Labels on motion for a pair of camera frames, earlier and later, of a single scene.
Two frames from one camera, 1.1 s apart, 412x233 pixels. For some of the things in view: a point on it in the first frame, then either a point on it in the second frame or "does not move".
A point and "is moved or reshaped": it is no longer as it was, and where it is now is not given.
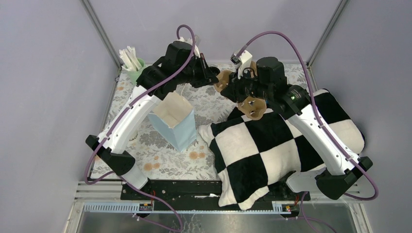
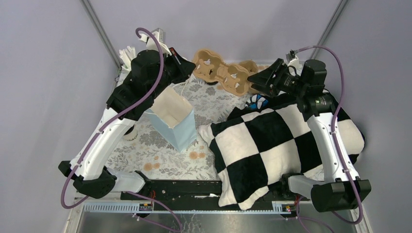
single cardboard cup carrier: x=253 y=108 is moved or reshaped
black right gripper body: x=244 y=86 → x=291 y=85
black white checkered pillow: x=248 y=155 does not move
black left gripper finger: x=210 y=73 → x=183 y=68
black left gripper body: x=192 y=74 → x=150 y=88
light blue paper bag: x=176 y=116 does not move
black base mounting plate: x=194 y=195 does not move
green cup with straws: x=133 y=65 does not move
